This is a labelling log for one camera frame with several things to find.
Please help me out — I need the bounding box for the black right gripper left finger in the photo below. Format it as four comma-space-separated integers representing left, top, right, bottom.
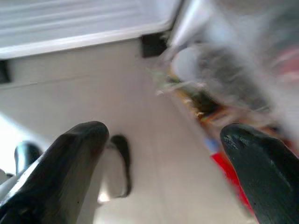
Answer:
0, 120, 110, 224

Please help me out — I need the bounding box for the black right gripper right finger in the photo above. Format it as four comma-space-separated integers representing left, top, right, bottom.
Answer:
220, 123, 299, 224

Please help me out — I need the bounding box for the dark fridge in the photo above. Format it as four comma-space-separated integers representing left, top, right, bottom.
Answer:
0, 0, 183, 85

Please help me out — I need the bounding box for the red snack packet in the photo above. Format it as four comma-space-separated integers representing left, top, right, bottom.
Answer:
209, 149, 256, 217

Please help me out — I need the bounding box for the silver robot right leg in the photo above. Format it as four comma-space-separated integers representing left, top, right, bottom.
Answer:
98, 142, 127, 199

